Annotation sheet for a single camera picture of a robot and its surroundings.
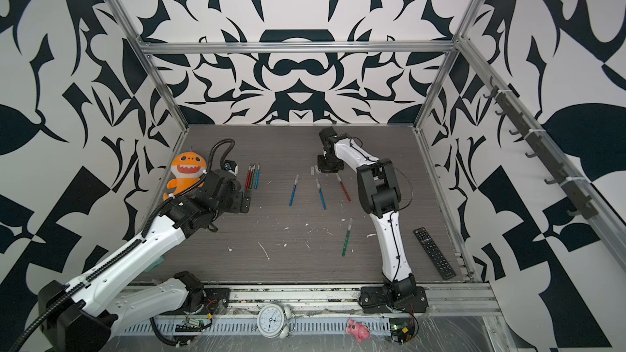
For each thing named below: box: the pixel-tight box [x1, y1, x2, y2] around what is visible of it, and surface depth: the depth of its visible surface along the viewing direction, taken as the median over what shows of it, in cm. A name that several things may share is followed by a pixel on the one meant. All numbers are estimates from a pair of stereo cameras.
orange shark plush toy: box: [163, 150, 208, 201], surface depth 98 cm
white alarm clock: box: [256, 303, 292, 339], surface depth 69 cm
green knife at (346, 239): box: [341, 217, 353, 257], surface depth 90 cm
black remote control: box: [413, 226, 457, 281], surface depth 84 cm
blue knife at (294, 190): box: [288, 174, 300, 207], surface depth 101 cm
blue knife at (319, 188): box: [315, 177, 327, 212], surface depth 101 cm
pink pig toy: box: [346, 318, 371, 344], surface depth 70 cm
